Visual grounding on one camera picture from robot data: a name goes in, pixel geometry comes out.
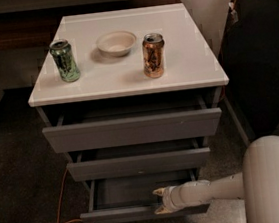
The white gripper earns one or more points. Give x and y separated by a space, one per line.
172 198

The grey bottom drawer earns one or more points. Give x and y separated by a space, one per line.
131 198

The grey drawer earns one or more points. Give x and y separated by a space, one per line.
131 198
138 160
128 124

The orange drink can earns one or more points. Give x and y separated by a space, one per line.
153 51

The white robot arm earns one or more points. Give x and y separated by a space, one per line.
257 184

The grey middle drawer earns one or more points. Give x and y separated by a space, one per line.
138 160

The grey top drawer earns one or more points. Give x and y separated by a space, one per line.
128 124

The green drink can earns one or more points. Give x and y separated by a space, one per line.
61 52

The white paper bowl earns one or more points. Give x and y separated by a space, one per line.
117 43

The dark side cabinet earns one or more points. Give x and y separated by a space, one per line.
250 57

